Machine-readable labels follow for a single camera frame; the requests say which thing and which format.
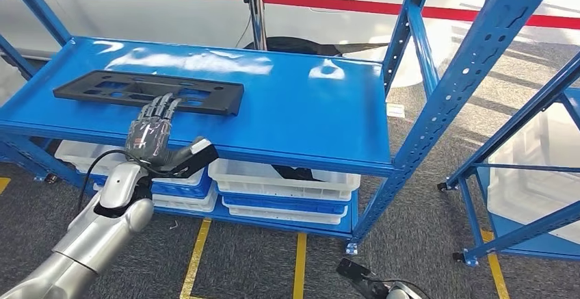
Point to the black plastic perforated panel part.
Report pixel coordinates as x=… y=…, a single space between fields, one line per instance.
x=217 y=97

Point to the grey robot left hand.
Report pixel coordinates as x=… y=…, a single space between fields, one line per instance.
x=149 y=140

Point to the chrome stanchion post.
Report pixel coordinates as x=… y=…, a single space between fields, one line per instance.
x=257 y=16

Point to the yellow floor tape outline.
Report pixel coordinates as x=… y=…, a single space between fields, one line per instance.
x=496 y=269
x=3 y=186
x=300 y=265

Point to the black part inside crate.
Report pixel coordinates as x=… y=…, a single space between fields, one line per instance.
x=294 y=173

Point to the blue metal shelf rack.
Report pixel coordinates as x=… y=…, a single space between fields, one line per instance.
x=294 y=115
x=521 y=233

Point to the large white plastic bin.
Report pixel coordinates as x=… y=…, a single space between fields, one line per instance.
x=525 y=188

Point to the white floor sticker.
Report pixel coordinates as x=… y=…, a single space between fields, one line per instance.
x=395 y=110

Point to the white car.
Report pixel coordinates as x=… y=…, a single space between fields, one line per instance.
x=136 y=16

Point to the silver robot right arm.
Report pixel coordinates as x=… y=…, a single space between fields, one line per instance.
x=398 y=294

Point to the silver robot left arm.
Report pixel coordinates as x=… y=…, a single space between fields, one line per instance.
x=99 y=233

